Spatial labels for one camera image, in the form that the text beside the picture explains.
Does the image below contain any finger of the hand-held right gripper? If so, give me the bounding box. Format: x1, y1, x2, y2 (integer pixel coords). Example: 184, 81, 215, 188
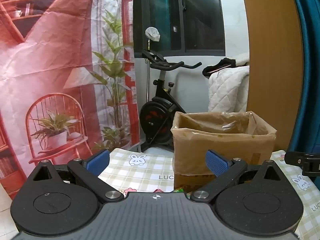
284, 151, 310, 165

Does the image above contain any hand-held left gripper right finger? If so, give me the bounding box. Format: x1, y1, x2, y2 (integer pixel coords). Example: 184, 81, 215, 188
189, 149, 288, 202

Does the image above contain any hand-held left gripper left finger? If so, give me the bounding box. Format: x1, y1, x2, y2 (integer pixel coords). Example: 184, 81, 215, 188
26, 149, 125, 202

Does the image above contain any brown cardboard box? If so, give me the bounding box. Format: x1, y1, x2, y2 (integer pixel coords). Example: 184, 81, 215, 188
171, 110, 277, 193

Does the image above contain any checked rabbit print tablecloth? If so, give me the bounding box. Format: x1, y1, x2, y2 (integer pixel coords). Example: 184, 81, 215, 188
97, 149, 320, 240

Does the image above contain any white quilted blanket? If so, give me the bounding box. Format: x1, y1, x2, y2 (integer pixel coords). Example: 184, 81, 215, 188
207, 65, 250, 113

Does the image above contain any black exercise bike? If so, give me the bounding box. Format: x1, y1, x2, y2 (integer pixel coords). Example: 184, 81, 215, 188
139, 50, 202, 153

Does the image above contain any teal curtain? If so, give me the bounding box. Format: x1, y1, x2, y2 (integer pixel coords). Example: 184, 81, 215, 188
287, 0, 320, 155

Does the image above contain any black garment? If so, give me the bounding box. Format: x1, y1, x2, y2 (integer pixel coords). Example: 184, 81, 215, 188
202, 58, 250, 79

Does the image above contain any thin metal pole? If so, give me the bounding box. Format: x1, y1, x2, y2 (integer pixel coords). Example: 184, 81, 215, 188
146, 40, 152, 103

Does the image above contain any red printed backdrop cloth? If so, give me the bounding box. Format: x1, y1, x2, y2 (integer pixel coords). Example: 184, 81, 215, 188
0, 0, 140, 200

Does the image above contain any white fluffy cloth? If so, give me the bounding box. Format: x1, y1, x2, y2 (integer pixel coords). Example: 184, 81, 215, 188
234, 53, 250, 68

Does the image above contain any wooden board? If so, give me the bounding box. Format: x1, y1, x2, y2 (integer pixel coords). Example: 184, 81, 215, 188
239, 0, 304, 155

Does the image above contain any white cloth cover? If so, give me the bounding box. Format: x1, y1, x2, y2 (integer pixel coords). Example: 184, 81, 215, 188
145, 27, 161, 42

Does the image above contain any dark window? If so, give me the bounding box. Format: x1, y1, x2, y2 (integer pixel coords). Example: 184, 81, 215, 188
132, 0, 225, 58

